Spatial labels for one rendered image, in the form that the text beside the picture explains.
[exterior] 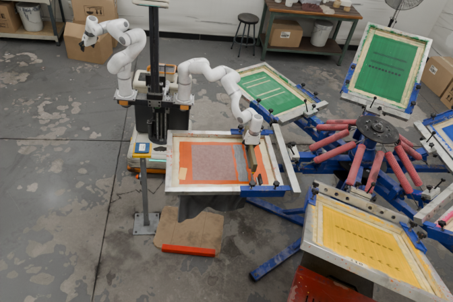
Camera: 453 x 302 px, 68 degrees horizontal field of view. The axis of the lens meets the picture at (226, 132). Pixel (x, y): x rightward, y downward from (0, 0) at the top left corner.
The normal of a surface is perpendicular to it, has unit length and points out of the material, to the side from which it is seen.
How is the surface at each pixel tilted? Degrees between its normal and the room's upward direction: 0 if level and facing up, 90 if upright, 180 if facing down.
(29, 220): 0
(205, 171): 0
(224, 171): 0
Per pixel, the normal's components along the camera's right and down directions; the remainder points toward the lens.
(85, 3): 0.17, 0.65
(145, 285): 0.13, -0.74
